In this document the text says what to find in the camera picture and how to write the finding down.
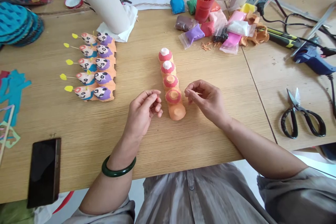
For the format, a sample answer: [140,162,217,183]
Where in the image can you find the person's right hand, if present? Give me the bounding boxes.
[184,79,232,128]

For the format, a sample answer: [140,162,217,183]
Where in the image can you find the person's left hand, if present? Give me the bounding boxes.
[126,89,163,138]

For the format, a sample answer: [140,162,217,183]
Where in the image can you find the orange egg carton cone strip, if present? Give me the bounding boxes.
[158,47,187,122]

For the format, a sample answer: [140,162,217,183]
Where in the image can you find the orange carton shavings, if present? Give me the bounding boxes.
[200,41,219,52]

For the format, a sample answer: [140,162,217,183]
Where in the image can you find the orange egg carton tray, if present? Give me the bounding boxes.
[83,36,118,103]

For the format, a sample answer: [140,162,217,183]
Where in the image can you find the bright pink clay packet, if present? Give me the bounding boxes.
[219,31,242,55]

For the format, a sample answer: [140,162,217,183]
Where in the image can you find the group of painted animal figures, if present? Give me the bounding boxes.
[59,31,113,102]

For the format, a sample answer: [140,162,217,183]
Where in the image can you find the black clay packet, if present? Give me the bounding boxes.
[212,27,228,43]

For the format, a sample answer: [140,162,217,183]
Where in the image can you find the purple clay packet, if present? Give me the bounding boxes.
[178,23,205,50]

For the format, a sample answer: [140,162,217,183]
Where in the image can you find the red clay packet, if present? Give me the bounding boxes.
[200,20,219,37]

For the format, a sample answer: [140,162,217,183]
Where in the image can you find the white clay packet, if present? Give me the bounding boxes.
[227,20,250,36]

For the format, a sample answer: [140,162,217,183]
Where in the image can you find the orange egg carton scraps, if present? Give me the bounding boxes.
[241,13,270,47]

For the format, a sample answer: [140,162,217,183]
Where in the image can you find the white tissue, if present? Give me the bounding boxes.
[96,4,139,43]

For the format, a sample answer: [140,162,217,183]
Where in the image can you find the brown clay packet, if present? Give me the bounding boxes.
[175,15,197,32]

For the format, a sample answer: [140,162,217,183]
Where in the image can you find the pale pink clay packet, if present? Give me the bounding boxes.
[227,10,247,24]

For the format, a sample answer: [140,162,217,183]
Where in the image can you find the person's body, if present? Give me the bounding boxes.
[62,162,336,224]

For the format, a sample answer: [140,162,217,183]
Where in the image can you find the black yellow utility knife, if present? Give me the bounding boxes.
[266,26,302,49]

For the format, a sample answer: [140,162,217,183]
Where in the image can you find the red toothpick container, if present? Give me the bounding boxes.
[194,0,217,24]

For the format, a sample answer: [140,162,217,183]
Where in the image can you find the green clay packet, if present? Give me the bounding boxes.
[187,0,198,16]

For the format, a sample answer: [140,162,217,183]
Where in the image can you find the yellow clay packet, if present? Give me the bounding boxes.
[240,2,257,14]

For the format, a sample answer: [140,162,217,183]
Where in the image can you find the blue clay packet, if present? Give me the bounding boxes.
[170,0,186,15]

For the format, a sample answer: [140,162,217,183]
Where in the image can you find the blue hot glue gun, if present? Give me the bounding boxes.
[293,44,336,76]

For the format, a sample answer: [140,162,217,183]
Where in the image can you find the black smartphone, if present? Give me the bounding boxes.
[27,138,62,209]

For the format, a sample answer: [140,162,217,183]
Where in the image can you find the white plastic tube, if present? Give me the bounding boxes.
[69,0,131,34]

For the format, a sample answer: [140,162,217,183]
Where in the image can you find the metal ruler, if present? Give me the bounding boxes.
[289,0,336,57]

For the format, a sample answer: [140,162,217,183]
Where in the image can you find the teal paper cutout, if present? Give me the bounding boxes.
[0,69,32,128]

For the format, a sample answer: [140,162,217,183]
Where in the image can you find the green paper cutout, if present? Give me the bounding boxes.
[0,121,21,152]

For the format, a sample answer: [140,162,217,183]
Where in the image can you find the thin wooden stick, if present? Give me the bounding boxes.
[0,104,15,167]

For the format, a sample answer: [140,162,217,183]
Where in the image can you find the stack of teal paper cutouts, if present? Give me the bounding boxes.
[0,0,44,49]

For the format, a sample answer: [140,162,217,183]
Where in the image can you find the black handled scissors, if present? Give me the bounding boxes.
[280,87,327,140]

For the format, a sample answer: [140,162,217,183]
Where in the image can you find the black power cable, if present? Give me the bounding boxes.
[256,1,336,109]

